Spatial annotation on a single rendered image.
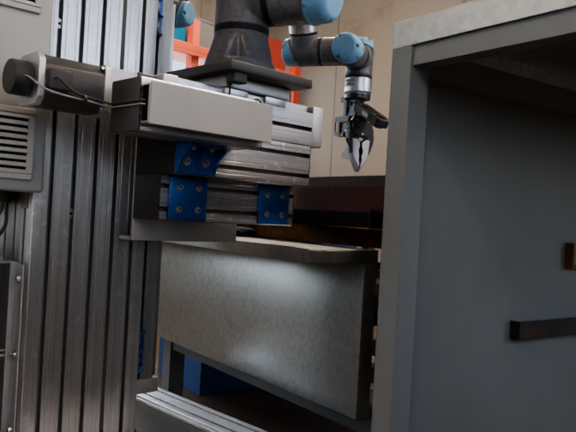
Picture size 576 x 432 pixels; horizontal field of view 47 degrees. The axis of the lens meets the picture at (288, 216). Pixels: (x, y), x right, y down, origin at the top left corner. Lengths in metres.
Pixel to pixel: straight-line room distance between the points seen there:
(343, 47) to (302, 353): 0.78
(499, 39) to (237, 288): 1.22
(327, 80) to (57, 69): 4.76
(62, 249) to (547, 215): 0.93
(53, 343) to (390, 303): 0.68
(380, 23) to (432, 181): 4.51
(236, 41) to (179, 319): 1.12
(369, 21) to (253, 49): 4.29
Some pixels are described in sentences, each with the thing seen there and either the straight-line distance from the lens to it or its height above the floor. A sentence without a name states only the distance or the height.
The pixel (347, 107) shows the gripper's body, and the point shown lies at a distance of 1.88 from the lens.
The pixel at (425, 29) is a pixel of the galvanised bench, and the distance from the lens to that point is 1.02.
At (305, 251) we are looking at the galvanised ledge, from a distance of 1.40.
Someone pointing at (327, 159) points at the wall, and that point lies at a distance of 5.70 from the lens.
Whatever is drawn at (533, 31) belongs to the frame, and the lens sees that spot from 0.91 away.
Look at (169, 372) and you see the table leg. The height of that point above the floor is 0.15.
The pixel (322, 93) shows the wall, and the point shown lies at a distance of 5.84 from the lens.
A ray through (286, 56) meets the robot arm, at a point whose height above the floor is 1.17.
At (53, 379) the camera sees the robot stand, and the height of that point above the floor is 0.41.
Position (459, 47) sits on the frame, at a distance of 0.98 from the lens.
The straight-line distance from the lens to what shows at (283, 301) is 1.74.
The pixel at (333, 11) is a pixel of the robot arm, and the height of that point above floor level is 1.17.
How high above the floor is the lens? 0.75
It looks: level
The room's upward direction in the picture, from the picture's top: 3 degrees clockwise
